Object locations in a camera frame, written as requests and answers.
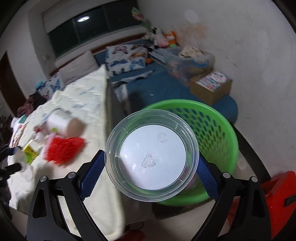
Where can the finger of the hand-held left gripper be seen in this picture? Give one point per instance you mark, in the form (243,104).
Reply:
(13,150)
(11,168)

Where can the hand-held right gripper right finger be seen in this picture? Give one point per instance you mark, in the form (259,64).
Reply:
(208,176)

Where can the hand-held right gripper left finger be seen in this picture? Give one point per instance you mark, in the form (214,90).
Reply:
(94,171)

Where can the green plastic basket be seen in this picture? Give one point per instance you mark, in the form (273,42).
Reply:
(208,129)

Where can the clear round plastic container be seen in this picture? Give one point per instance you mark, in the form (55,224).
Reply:
(150,157)

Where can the sticker board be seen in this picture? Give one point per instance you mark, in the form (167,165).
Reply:
(18,135)

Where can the yellow packet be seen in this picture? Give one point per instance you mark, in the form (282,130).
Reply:
(30,151)

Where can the dark clothes pile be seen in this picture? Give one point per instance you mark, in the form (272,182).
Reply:
(32,104)

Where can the white paper cup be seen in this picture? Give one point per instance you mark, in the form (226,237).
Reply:
(60,121)

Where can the dark wooden door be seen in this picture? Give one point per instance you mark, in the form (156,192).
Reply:
(9,83)

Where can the red plastic stool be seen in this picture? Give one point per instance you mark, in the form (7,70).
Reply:
(277,197)

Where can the cream quilted blanket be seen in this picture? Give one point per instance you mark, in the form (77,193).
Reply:
(87,97)

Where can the butterfly print pillow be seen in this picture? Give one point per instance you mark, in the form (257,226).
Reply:
(53,84)
(124,58)

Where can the cardboard box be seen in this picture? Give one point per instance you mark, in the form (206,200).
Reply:
(208,90)

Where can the plain white pillow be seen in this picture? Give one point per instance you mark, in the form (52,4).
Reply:
(78,64)

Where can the clear plastic storage bin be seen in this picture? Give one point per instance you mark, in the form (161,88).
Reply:
(192,62)

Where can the small orange ball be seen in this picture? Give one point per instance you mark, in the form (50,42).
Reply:
(149,61)

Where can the long patterned dark box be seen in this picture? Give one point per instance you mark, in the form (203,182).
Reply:
(157,56)

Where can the pink plush toy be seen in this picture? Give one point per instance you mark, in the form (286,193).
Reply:
(163,42)

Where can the dark window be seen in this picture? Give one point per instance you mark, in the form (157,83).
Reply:
(92,27)

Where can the orange fox plush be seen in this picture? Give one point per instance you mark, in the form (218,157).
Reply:
(171,37)

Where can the black and white cow plush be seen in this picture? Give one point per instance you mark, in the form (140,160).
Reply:
(153,34)

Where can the colourful wall decoration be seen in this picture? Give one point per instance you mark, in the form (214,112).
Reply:
(140,16)

